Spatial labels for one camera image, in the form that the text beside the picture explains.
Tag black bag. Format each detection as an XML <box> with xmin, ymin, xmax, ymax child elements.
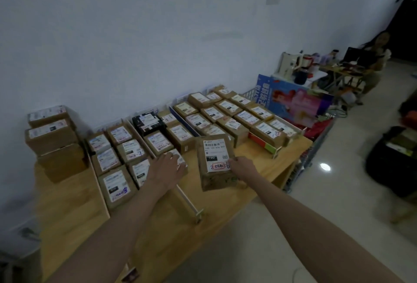
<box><xmin>366</xmin><ymin>126</ymin><xmax>417</xmax><ymax>198</ymax></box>

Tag metal divider rail with clamp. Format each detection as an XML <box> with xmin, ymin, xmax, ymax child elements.
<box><xmin>125</xmin><ymin>119</ymin><xmax>205</xmax><ymax>225</ymax></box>

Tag large labelled cardboard box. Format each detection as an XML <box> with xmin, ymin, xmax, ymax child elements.
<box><xmin>27</xmin><ymin>105</ymin><xmax>76</xmax><ymax>129</ymax></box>
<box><xmin>25</xmin><ymin>119</ymin><xmax>79</xmax><ymax>156</ymax></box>

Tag dark cup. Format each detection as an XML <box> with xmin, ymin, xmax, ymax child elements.
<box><xmin>294</xmin><ymin>67</ymin><xmax>309</xmax><ymax>85</ymax></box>

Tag white divider rail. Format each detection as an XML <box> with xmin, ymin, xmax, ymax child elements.
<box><xmin>87</xmin><ymin>151</ymin><xmax>111</xmax><ymax>219</ymax></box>

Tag blue divider board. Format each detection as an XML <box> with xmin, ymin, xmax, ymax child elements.
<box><xmin>169</xmin><ymin>106</ymin><xmax>200</xmax><ymax>137</ymax></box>

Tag white kettle appliance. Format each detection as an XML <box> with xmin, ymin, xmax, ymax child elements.
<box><xmin>281</xmin><ymin>52</ymin><xmax>303</xmax><ymax>77</ymax></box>

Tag person's right hand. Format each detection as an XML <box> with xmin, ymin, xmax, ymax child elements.
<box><xmin>227</xmin><ymin>156</ymin><xmax>260</xmax><ymax>183</ymax></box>

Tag cardboard parcel with handwritten label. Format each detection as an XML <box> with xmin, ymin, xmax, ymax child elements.
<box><xmin>195</xmin><ymin>135</ymin><xmax>241</xmax><ymax>192</ymax></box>

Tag black parcel with white label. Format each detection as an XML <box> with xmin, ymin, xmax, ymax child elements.
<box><xmin>132</xmin><ymin>112</ymin><xmax>167</xmax><ymax>137</ymax></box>

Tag black laptop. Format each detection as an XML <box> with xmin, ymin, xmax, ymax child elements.
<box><xmin>341</xmin><ymin>47</ymin><xmax>370</xmax><ymax>66</ymax></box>

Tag large plain cardboard box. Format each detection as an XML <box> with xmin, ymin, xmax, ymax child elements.
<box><xmin>36</xmin><ymin>143</ymin><xmax>88</xmax><ymax>183</ymax></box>

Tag person's left forearm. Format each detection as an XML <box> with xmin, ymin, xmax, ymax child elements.
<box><xmin>48</xmin><ymin>177</ymin><xmax>178</xmax><ymax>283</ymax></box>

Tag person's right forearm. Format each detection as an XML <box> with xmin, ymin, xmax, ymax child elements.
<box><xmin>244</xmin><ymin>173</ymin><xmax>406</xmax><ymax>283</ymax></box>

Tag rows of labelled brown parcels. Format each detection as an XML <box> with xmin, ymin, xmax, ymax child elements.
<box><xmin>86</xmin><ymin>84</ymin><xmax>304</xmax><ymax>211</ymax></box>

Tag person's left hand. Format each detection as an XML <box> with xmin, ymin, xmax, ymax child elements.
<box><xmin>147</xmin><ymin>152</ymin><xmax>180</xmax><ymax>192</ymax></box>

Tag red item in cart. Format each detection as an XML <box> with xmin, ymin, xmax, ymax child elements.
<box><xmin>304</xmin><ymin>119</ymin><xmax>333</xmax><ymax>140</ymax></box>

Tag small wooden folding table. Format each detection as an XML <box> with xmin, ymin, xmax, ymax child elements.
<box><xmin>320</xmin><ymin>64</ymin><xmax>366</xmax><ymax>95</ymax></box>

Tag wire mesh cart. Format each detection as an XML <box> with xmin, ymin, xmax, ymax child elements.
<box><xmin>240</xmin><ymin>87</ymin><xmax>337</xmax><ymax>193</ymax></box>

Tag blue and pink printed board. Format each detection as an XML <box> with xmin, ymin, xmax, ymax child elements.
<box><xmin>255</xmin><ymin>74</ymin><xmax>335</xmax><ymax>129</ymax></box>

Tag red green white divider board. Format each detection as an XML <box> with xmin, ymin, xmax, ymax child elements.
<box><xmin>248</xmin><ymin>132</ymin><xmax>282</xmax><ymax>158</ymax></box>

